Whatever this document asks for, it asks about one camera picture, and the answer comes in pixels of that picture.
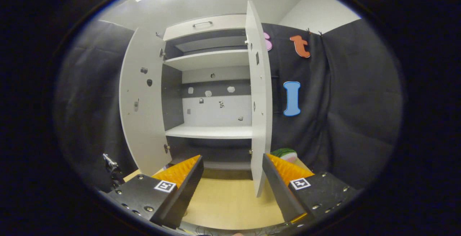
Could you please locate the white cabinet drawer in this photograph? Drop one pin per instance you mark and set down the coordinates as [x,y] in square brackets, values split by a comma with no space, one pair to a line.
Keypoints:
[223,25]

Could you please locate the white cabinet shelf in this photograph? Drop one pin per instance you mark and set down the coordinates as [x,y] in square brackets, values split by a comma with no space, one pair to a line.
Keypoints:
[209,131]
[209,60]

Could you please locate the black backdrop cloth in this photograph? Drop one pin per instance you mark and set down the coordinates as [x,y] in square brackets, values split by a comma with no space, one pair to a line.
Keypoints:
[353,102]

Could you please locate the white cabinet door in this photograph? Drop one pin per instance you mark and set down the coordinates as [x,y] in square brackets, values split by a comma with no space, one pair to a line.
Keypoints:
[261,120]
[144,120]

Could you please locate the white and grey cabinet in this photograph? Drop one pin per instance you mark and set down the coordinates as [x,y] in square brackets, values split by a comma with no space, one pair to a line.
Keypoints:
[216,111]

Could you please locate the watermelon slice toy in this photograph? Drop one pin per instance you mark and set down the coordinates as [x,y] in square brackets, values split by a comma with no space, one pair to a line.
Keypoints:
[286,154]

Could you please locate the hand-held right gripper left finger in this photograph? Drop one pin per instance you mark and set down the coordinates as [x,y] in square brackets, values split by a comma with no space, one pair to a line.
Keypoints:
[187,192]

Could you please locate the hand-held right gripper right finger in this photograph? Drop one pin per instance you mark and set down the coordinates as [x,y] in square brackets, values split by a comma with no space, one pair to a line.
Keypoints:
[279,189]

